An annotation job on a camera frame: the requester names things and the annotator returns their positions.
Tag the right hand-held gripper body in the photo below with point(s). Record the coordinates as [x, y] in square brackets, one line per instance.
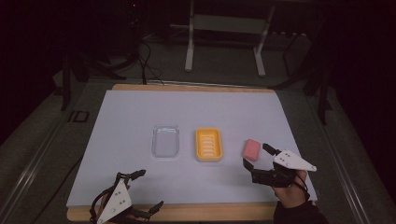
[291, 161]

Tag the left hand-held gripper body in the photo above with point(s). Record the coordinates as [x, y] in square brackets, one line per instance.
[115, 199]

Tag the pink soap bar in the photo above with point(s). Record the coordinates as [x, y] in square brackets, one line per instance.
[251, 150]

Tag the person's right hand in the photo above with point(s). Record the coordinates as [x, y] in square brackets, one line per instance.
[291, 193]

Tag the clear plastic tray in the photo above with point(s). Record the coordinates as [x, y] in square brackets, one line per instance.
[165, 141]

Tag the yellow soap dish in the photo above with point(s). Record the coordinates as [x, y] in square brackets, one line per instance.
[208, 144]

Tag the black stand legs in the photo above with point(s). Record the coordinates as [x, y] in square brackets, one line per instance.
[67, 81]
[323, 93]

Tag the white table sheet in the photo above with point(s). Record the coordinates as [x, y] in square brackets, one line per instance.
[186, 112]

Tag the white metal stand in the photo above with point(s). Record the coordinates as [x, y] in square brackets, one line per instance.
[225, 24]

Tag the black rectangular floor frame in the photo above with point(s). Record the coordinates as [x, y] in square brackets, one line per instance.
[79, 116]

